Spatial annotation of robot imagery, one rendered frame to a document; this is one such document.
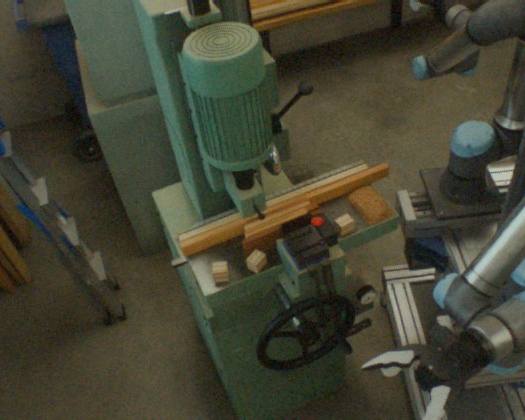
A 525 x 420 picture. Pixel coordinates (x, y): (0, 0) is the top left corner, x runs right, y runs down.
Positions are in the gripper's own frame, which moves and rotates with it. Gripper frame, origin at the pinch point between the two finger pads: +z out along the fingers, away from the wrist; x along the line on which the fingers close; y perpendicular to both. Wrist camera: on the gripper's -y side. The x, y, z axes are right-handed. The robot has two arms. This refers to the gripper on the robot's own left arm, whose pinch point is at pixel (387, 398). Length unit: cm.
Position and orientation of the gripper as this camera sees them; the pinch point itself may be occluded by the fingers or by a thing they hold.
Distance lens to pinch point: 98.5
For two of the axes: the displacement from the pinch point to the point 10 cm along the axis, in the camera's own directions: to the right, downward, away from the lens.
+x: -4.8, -4.9, 7.3
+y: 1.6, 7.7, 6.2
